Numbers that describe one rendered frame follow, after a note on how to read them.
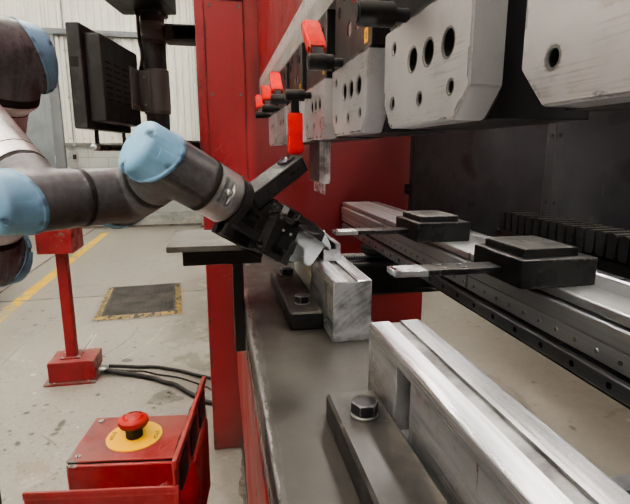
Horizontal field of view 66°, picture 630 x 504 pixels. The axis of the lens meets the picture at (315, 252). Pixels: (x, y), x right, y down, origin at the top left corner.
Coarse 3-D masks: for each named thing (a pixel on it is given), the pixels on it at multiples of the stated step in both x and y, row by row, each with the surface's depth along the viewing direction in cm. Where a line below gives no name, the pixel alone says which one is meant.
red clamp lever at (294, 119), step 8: (288, 96) 73; (296, 96) 73; (304, 96) 74; (296, 104) 74; (296, 112) 74; (288, 120) 74; (296, 120) 74; (288, 128) 74; (296, 128) 74; (288, 136) 75; (296, 136) 75; (288, 144) 75; (296, 144) 75; (296, 152) 75
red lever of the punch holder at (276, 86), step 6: (276, 72) 98; (270, 78) 97; (276, 78) 97; (270, 84) 97; (276, 84) 95; (276, 90) 95; (282, 90) 95; (276, 96) 93; (282, 96) 93; (276, 102) 93; (282, 102) 93
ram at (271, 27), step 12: (264, 0) 141; (276, 0) 114; (288, 0) 96; (300, 0) 83; (324, 0) 65; (264, 12) 142; (276, 12) 115; (288, 12) 97; (312, 12) 73; (264, 24) 144; (276, 24) 116; (288, 24) 98; (264, 36) 145; (276, 36) 117; (300, 36) 84; (264, 48) 146; (276, 48) 118; (288, 48) 99; (264, 60) 148; (288, 60) 100; (264, 84) 151
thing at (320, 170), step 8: (312, 144) 93; (320, 144) 87; (328, 144) 87; (312, 152) 94; (320, 152) 87; (328, 152) 87; (312, 160) 94; (320, 160) 87; (328, 160) 88; (312, 168) 94; (320, 168) 88; (328, 168) 88; (312, 176) 95; (320, 176) 88; (328, 176) 88; (320, 184) 92; (320, 192) 92
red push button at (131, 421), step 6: (126, 414) 66; (132, 414) 65; (138, 414) 65; (144, 414) 66; (120, 420) 64; (126, 420) 64; (132, 420) 64; (138, 420) 64; (144, 420) 65; (120, 426) 64; (126, 426) 63; (132, 426) 63; (138, 426) 64; (144, 426) 65; (126, 432) 65; (132, 432) 64; (138, 432) 65; (132, 438) 65; (138, 438) 65
